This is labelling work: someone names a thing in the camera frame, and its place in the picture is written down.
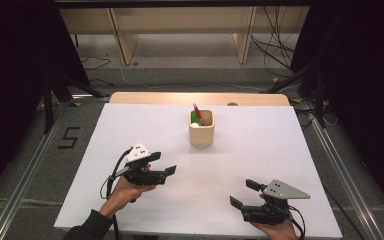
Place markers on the black metal stand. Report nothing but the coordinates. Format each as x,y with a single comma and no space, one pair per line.
48,106
319,100

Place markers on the black curtain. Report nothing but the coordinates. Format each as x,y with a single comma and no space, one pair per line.
373,83
6,83

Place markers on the dark round table grommet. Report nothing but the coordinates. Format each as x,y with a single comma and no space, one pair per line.
232,104

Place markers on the white table cover board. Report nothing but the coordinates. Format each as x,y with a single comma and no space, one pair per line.
263,160

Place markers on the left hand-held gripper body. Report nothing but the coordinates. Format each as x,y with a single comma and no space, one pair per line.
140,175

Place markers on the black metal frame bar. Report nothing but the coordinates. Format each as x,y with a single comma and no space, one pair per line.
180,3

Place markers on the red ballpoint pen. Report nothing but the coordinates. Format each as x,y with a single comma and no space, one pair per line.
197,113

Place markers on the person's right hand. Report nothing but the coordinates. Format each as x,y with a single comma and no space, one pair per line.
278,231

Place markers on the beige square pen holder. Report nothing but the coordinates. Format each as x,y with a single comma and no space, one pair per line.
201,136

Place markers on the green highlighter pen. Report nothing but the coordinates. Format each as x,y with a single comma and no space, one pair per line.
193,118

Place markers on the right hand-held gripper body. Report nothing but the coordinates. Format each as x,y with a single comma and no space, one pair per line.
270,211

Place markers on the person's left hand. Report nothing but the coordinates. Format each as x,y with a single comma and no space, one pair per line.
123,196

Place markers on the metal floor rail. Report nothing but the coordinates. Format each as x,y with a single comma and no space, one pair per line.
346,180
23,180

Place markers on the light wooden table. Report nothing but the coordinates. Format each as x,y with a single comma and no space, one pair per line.
180,99

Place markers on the light wooden bench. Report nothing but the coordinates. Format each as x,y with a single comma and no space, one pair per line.
180,20

